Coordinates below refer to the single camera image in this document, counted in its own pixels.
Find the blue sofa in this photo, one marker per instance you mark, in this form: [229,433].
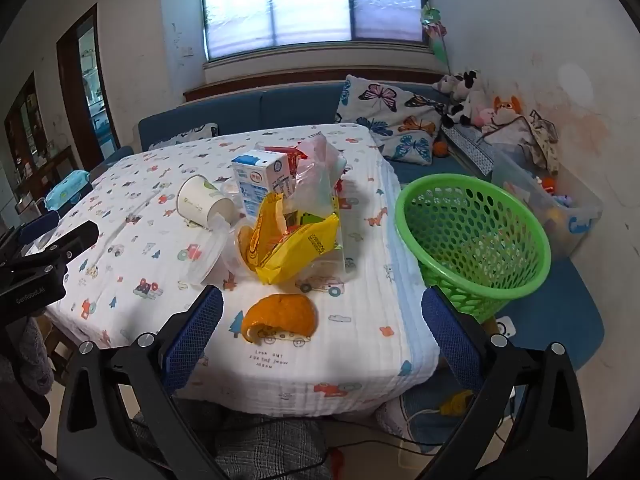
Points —
[300,105]

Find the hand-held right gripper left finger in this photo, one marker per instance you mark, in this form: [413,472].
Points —
[195,330]

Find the white paper cup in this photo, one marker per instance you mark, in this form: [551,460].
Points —
[200,200]

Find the clear plastic lid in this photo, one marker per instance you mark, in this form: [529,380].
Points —
[207,255]

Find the brown wooden door frame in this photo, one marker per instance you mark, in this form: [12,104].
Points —
[67,90]

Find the pink plush toy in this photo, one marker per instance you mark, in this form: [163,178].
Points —
[482,117]

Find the butterfly print pillow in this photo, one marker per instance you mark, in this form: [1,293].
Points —
[390,120]

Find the large orange peel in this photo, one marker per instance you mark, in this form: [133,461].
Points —
[285,315]

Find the blue white dotted cloth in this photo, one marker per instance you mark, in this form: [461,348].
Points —
[470,150]

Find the white blue milk carton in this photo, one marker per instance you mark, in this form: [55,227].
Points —
[255,180]

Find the red plastic object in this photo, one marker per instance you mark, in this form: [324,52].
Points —
[337,457]

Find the black white cow plush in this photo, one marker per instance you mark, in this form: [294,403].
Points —
[467,105]

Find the yellow power strip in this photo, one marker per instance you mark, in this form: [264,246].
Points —
[455,404]

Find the grey plaid trousers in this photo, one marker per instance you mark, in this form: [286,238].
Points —
[270,445]

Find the window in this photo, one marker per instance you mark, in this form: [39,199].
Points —
[310,5]

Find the clear plastic bag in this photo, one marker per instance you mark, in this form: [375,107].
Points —
[315,180]

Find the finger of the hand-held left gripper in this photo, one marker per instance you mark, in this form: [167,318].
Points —
[40,227]
[75,242]

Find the orange fox plush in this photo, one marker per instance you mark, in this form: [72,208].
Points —
[507,110]

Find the yellow snack bag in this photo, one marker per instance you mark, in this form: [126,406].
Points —
[300,250]

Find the yellow green drink carton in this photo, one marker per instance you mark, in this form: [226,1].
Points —
[310,217]

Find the green plastic mesh basket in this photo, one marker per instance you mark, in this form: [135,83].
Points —
[425,200]

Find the white wall switch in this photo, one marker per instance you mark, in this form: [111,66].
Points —
[187,52]

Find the blue wet wipes pack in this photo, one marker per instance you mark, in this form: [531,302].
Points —
[67,190]

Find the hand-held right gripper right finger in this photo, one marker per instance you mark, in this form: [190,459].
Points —
[450,335]

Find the person's left forearm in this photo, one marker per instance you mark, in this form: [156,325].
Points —
[35,355]

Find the small orange ball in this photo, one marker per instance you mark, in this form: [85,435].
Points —
[440,148]

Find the colourful pinwheel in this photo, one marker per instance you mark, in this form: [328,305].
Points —
[435,30]

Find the beige patterned cloth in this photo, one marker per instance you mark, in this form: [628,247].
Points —
[542,140]

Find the grey plush toy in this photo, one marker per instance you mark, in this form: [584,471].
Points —
[445,85]

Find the clear plastic toy box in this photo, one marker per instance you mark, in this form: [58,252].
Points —
[575,225]

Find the white vehicle-print blanket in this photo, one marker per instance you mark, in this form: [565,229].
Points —
[150,210]

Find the wooden display cabinet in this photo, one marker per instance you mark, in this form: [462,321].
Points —
[25,135]

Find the small patterned cushion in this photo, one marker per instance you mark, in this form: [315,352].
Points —
[185,135]

